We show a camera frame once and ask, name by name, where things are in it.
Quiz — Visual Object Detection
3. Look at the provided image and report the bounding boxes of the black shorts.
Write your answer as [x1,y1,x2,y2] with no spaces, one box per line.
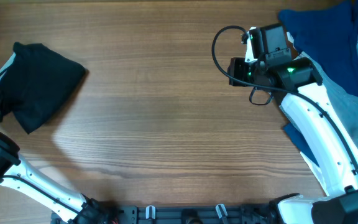
[0,42,86,134]

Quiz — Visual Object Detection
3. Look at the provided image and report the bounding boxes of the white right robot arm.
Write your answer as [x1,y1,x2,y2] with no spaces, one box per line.
[224,24,358,223]

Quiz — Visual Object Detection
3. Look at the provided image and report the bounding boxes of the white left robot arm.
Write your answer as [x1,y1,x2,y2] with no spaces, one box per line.
[0,132,114,223]

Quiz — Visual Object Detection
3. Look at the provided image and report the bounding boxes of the dark blue shirt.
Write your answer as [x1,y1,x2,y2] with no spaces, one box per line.
[278,1,358,97]

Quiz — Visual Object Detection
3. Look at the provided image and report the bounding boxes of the white garment under jeans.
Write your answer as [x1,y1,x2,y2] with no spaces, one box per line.
[300,152,329,196]

